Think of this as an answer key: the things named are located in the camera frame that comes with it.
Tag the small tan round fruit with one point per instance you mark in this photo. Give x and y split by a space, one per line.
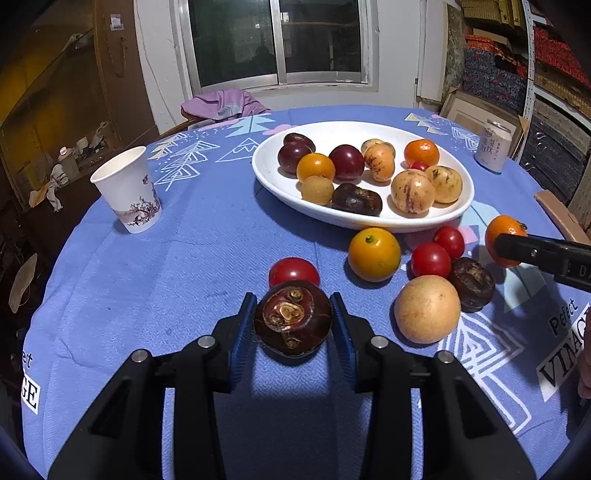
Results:
318 190

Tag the dark plum behind in plate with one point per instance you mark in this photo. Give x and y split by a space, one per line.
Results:
295 137

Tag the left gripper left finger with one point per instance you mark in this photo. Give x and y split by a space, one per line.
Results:
242 334

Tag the pale orange speckled fruit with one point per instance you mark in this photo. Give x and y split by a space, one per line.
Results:
379 158

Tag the purple cloth on chair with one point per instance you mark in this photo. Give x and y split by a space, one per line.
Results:
220 105

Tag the small orange fruit in plate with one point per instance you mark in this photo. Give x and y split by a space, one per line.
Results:
315 164

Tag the wooden cabinet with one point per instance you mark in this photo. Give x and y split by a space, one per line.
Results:
75 74

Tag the orange mandarin in plate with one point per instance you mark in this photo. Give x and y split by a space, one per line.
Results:
422 150

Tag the orange-brown passion fruit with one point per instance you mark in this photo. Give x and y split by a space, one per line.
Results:
413 192

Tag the small red tomato back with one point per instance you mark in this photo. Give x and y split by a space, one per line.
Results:
293 268

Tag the person's right hand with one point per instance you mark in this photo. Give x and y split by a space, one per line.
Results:
584 364

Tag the yellow-orange tomato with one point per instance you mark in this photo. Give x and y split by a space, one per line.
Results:
374 255

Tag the large tan round fruit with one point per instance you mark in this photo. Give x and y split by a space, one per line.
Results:
427 309

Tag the wooden framed board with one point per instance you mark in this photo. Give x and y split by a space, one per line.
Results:
472 113

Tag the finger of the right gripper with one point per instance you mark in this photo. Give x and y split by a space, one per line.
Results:
537 251

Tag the yellowish potato-like fruit in plate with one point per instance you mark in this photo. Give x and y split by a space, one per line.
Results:
448 183

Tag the wooden chair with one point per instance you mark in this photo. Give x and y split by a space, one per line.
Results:
179 128

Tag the small red cherry tomato plate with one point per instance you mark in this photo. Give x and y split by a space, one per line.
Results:
419 165

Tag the dark red plum in plate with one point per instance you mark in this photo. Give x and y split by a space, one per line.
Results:
348 161

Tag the aluminium sliding window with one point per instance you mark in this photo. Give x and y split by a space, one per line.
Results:
260 45

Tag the brown bruised round fruit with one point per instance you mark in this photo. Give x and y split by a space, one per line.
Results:
372 142

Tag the shelf with patterned boxes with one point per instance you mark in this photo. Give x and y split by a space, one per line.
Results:
508 54

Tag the white paper cup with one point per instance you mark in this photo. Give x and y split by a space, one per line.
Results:
124 182

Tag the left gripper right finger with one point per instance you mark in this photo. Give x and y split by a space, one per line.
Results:
343 335

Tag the white oval plate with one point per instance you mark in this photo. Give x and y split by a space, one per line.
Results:
329 134

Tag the dark mangosteen front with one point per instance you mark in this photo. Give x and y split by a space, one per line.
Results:
474 284

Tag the white drink can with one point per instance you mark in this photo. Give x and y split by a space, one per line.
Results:
494 146

